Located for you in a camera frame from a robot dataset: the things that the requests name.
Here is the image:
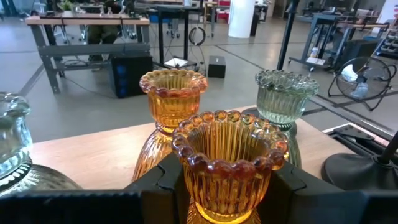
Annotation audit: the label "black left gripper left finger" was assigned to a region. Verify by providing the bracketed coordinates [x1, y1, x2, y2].
[124, 152, 191, 224]

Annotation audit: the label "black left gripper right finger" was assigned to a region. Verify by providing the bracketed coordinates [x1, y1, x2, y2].
[256, 160, 364, 224]

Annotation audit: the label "amber glass candle holder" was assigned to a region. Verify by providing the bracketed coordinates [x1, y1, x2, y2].
[132, 68, 208, 183]
[170, 109, 289, 224]

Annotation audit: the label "green glass candle holder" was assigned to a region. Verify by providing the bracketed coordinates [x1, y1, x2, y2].
[0, 91, 83, 198]
[254, 68, 320, 170]

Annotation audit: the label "wooden shelf riser black legs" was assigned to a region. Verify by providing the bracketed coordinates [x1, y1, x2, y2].
[29, 105, 355, 191]

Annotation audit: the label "black computer tower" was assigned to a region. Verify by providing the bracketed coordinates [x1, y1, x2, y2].
[109, 54, 154, 99]

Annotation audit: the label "small black box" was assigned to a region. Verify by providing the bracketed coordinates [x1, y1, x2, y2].
[207, 55, 227, 78]

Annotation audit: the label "black floor fan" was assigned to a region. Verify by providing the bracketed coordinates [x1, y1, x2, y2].
[326, 55, 398, 112]

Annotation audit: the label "black metal table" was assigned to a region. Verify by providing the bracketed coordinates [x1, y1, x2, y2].
[146, 4, 200, 70]

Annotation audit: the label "person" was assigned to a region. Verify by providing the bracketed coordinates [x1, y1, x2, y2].
[85, 0, 137, 62]

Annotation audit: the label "blue storage bin rack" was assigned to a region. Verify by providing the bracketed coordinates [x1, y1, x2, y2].
[374, 29, 398, 58]

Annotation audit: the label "red shelving unit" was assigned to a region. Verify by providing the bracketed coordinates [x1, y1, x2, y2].
[216, 0, 231, 22]

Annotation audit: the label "wooden-top grey workbench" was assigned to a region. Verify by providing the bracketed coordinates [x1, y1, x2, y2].
[24, 11, 152, 94]

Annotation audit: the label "grey metal cart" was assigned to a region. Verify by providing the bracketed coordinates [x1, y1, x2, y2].
[288, 12, 391, 73]

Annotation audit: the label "white round pillar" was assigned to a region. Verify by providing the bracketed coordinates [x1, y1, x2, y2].
[228, 0, 256, 39]

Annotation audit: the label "small green potted plant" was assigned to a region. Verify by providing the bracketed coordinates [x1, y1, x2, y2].
[57, 0, 75, 12]

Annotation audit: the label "coiled black cable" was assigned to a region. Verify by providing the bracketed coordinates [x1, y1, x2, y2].
[188, 26, 207, 47]

